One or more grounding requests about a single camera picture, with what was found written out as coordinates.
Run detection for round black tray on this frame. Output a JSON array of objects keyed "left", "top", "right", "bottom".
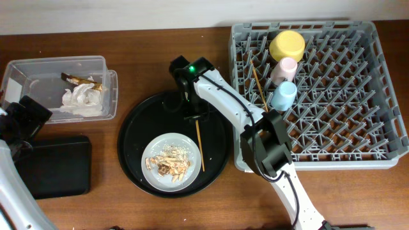
[{"left": 118, "top": 92, "right": 233, "bottom": 198}]

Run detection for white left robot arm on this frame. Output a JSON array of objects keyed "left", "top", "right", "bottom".
[{"left": 1, "top": 96, "right": 56, "bottom": 230}]

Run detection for wooden chopstick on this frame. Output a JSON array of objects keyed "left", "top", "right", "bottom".
[
  {"left": 250, "top": 58, "right": 268, "bottom": 112},
  {"left": 195, "top": 120, "right": 205, "bottom": 172}
]

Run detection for grey plate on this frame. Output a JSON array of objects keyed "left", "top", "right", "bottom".
[{"left": 141, "top": 133, "right": 203, "bottom": 192}]

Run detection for light blue cup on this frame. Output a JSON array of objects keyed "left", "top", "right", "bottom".
[{"left": 270, "top": 81, "right": 297, "bottom": 111}]

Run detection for grey dishwasher rack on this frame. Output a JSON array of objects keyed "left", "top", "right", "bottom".
[{"left": 229, "top": 21, "right": 408, "bottom": 171}]

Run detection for clear plastic waste bin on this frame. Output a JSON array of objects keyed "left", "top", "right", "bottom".
[{"left": 1, "top": 56, "right": 118, "bottom": 124}]

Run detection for food scraps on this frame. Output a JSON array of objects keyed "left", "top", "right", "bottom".
[{"left": 145, "top": 144, "right": 191, "bottom": 183}]

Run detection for pink cup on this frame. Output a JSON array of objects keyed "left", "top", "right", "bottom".
[{"left": 270, "top": 57, "right": 298, "bottom": 86}]

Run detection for gold coffee sachet wrapper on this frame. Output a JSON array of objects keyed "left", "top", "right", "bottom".
[{"left": 61, "top": 73, "right": 102, "bottom": 91}]

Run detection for yellow bowl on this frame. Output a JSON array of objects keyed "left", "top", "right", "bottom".
[{"left": 269, "top": 30, "right": 305, "bottom": 62}]

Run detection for white tissue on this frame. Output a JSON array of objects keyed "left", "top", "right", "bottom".
[{"left": 60, "top": 76, "right": 102, "bottom": 117}]

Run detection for black rectangular waste bin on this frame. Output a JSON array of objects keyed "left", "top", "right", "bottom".
[{"left": 15, "top": 135, "right": 92, "bottom": 199}]

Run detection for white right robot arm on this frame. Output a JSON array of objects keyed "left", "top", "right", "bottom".
[{"left": 169, "top": 56, "right": 332, "bottom": 229}]

